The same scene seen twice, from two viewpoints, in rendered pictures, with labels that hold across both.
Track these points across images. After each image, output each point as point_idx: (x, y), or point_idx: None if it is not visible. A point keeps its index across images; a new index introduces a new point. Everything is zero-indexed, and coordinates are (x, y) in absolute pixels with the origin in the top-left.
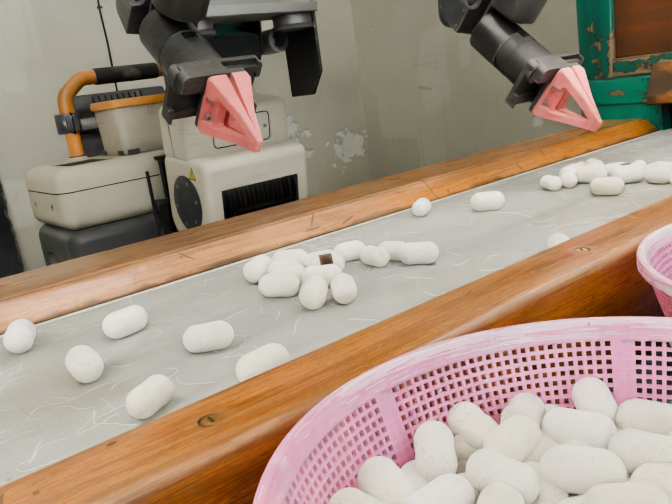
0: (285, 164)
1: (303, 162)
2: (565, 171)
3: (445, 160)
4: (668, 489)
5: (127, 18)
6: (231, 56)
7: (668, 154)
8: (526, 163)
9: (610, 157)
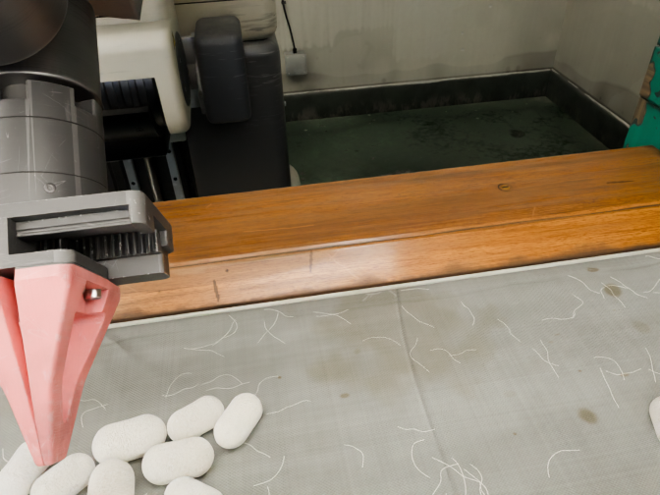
0: (130, 63)
1: (164, 63)
2: (92, 445)
3: (652, 1)
4: None
5: None
6: None
7: (506, 432)
8: (243, 285)
9: (422, 341)
